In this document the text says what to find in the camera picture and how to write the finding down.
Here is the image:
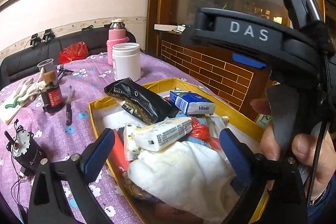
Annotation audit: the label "white towel cloth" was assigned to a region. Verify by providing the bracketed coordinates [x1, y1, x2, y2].
[127, 141, 239, 223]

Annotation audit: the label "white tissue pack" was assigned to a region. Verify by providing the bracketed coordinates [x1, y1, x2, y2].
[131, 117, 193, 152]

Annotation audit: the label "blue Vinda tissue pack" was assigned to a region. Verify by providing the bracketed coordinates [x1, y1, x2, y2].
[169, 90, 215, 115]

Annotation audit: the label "black snack pouch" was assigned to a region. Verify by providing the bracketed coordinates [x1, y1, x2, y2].
[104, 78, 178, 125]

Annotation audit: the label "pink rose tissue pack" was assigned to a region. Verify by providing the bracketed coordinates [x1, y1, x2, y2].
[154, 203, 203, 223]

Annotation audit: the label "person's right hand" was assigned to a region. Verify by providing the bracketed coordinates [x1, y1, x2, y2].
[250, 98, 335, 205]

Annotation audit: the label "purple floral tablecloth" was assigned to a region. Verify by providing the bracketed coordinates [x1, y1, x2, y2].
[0, 51, 229, 224]

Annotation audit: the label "black cylindrical motor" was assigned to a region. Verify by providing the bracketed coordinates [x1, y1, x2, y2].
[4, 125, 46, 176]

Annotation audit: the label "wooden brick-pattern counter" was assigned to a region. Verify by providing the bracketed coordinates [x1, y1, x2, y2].
[158, 32, 272, 120]

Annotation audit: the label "yellow cardboard tray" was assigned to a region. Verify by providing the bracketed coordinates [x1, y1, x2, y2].
[88, 77, 270, 224]

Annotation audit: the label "dark bottle red label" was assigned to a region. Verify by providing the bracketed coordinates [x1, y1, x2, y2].
[41, 70, 64, 114]

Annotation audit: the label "white work gloves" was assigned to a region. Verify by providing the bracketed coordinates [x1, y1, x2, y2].
[5, 68, 46, 109]

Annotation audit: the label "clear plastic cup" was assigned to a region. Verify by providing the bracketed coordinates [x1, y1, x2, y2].
[37, 58, 57, 81]

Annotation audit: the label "white flat box under gloves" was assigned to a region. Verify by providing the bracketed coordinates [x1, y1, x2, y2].
[0, 101, 27, 125]

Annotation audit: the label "white plastic jar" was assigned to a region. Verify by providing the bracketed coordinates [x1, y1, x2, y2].
[112, 42, 141, 81]

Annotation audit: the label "red plastic bag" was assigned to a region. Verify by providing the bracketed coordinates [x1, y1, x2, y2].
[59, 41, 89, 64]

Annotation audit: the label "black leather sofa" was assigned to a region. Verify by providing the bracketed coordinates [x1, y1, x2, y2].
[0, 26, 137, 88]

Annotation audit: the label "pink sleeved thermos bottle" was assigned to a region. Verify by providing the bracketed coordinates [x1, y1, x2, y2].
[106, 18, 129, 65]

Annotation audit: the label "white box on counter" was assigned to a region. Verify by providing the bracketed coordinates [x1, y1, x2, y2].
[154, 24, 181, 32]

